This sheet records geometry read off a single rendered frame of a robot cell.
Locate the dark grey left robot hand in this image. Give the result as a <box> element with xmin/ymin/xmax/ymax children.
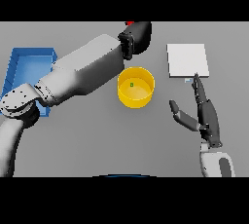
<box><xmin>117</xmin><ymin>21</ymin><xmax>153</xmax><ymax>61</ymax></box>

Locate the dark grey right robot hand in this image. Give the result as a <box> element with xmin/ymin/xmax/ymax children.
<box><xmin>168</xmin><ymin>72</ymin><xmax>224</xmax><ymax>149</ymax></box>

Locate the yellow bowl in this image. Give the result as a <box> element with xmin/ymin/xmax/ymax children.
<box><xmin>117</xmin><ymin>66</ymin><xmax>156</xmax><ymax>109</ymax></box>

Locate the pale square metallic scale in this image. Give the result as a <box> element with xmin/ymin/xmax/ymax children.
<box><xmin>166</xmin><ymin>43</ymin><xmax>210</xmax><ymax>84</ymax></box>

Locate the blue tray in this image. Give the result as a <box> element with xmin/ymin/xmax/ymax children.
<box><xmin>0</xmin><ymin>47</ymin><xmax>58</xmax><ymax>118</ymax></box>

